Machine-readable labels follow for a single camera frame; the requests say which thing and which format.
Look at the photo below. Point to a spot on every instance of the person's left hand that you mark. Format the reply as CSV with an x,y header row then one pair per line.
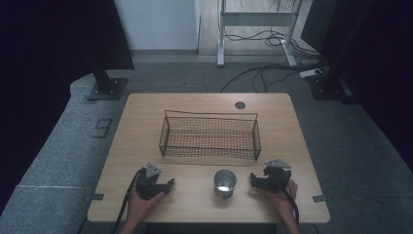
x,y
139,208

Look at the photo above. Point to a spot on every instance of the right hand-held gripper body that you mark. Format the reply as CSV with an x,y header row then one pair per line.
x,y
277,178

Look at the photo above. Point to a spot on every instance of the dark curtain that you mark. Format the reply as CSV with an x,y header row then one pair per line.
x,y
48,65
383,65

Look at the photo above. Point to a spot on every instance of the grey tape piece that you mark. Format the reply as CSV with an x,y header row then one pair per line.
x,y
319,198
96,196

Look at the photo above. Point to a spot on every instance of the white metal desk frame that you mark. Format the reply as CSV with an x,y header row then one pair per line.
x,y
256,19

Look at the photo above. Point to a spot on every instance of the white power strip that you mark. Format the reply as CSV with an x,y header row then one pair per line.
x,y
310,72

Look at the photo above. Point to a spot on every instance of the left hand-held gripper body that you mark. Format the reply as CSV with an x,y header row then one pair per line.
x,y
146,187

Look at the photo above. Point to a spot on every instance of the dark round table grommet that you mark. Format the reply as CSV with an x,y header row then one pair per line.
x,y
240,105

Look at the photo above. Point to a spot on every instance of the black stand with base plate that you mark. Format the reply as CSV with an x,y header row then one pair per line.
x,y
107,86
331,86

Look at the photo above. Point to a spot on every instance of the person's right hand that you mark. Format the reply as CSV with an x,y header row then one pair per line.
x,y
281,200

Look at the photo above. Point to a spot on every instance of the metal cup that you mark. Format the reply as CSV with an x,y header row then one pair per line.
x,y
224,187

